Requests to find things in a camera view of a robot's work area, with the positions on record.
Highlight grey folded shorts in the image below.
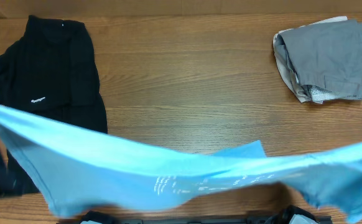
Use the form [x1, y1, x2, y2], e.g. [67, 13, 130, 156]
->
[276, 19, 362, 104]

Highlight light blue t-shirt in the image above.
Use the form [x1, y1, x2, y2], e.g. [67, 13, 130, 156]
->
[0, 105, 362, 223]

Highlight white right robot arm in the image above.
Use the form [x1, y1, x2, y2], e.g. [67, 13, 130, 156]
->
[265, 205, 318, 224]

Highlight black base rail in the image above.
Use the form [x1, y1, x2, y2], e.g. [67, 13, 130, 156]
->
[56, 210, 333, 224]

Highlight black shirt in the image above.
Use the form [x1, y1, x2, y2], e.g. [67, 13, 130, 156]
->
[0, 16, 113, 199]

